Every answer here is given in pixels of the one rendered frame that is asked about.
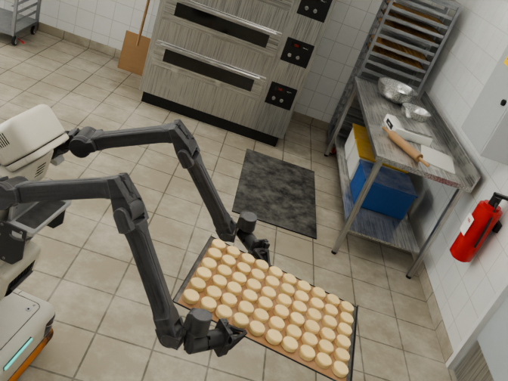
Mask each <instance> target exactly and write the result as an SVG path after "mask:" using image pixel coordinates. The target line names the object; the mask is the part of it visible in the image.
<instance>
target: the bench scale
mask: <svg viewBox="0 0 508 381"><path fill-rule="evenodd" d="M384 123H385V124H386V126H387V127H388V129H389V131H391V130H394V131H395V132H396V133H397V134H399V135H400V136H401V137H402V138H403V139H404V140H407V141H412V142H414V143H417V144H422V145H425V146H427V147H429V146H430V144H431V143H432V135H431V134H430V132H429V131H428V130H427V128H426V127H425V126H424V124H423V123H422V122H418V121H415V120H412V119H408V118H406V117H403V116H399V115H395V116H393V115H390V114H386V117H385V119H384Z"/></svg>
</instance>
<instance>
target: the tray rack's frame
mask: <svg viewBox="0 0 508 381"><path fill-rule="evenodd" d="M18 2H19V0H14V12H13V11H9V10H6V9H4V8H0V32H1V33H5V34H8V35H10V36H12V38H13V36H16V42H18V39H17V37H18V36H19V33H21V32H23V31H24V30H26V29H28V28H30V27H31V28H32V26H35V29H34V32H36V27H37V25H38V24H37V23H38V21H37V20H36V19H33V18H31V17H27V18H25V19H23V20H21V21H19V22H17V19H19V18H21V17H23V16H24V15H22V14H18V13H17V9H18ZM11 14H13V16H11ZM9 23H12V25H10V24H9ZM16 42H15V43H16Z"/></svg>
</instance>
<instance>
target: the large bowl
mask: <svg viewBox="0 0 508 381"><path fill-rule="evenodd" d="M378 87H379V93H380V94H381V95H382V96H383V97H384V98H385V99H386V100H387V101H390V102H392V103H394V104H402V103H403V102H408V103H410V102H411V101H414V100H415V98H416V97H417V96H418V95H419V94H418V93H417V91H415V90H414V89H412V88H411V87H410V86H408V85H405V84H404V83H402V82H399V81H396V80H394V79H390V78H386V77H380V78H379V83H378Z"/></svg>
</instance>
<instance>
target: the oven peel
mask: <svg viewBox="0 0 508 381"><path fill-rule="evenodd" d="M149 3H150V0H147V4H146V7H145V10H144V16H143V19H142V22H141V28H140V31H139V34H137V33H133V32H130V31H128V30H126V33H125V38H124V42H123V45H122V50H121V54H120V57H119V63H118V67H117V68H120V69H122V70H126V71H129V72H131V73H134V74H137V75H139V76H142V74H143V71H144V65H145V61H146V58H147V52H148V48H149V45H150V38H148V37H145V36H142V35H141V34H142V30H143V27H144V21H145V18H146V15H147V9H148V6H149Z"/></svg>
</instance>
